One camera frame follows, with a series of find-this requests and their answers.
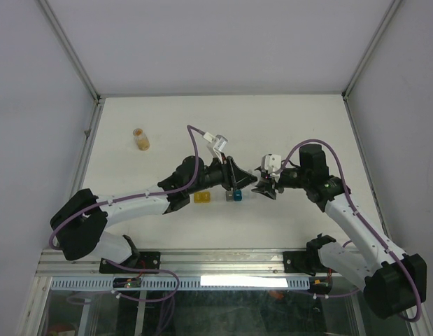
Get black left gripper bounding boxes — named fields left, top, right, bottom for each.
left=187, top=153, right=257, bottom=195

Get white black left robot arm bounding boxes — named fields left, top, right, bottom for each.
left=50, top=156, right=257, bottom=272

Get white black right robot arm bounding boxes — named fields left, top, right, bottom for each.
left=254, top=140, right=427, bottom=323

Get clear vial orange pills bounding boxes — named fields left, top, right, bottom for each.
left=133, top=128, right=150, bottom=151

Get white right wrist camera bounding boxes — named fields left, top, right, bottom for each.
left=260, top=154, right=282, bottom=178

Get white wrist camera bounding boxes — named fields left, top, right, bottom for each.
left=202, top=132, right=228, bottom=162
left=260, top=154, right=282, bottom=178

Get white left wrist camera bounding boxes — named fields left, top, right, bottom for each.
left=202, top=132, right=228, bottom=162

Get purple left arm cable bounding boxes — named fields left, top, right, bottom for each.
left=48, top=125, right=226, bottom=330

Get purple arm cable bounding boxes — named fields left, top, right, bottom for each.
left=278, top=139, right=424, bottom=322
left=48, top=125, right=226, bottom=330

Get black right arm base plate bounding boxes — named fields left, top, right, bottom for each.
left=282, top=249, right=346, bottom=277

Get aluminium frame rail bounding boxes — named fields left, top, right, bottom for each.
left=36, top=247, right=343, bottom=279

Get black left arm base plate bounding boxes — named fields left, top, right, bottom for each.
left=99, top=250, right=162, bottom=274

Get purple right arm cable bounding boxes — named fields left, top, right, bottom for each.
left=278, top=139, right=424, bottom=322

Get white slotted cable duct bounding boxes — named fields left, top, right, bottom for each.
left=51, top=275, right=310, bottom=291

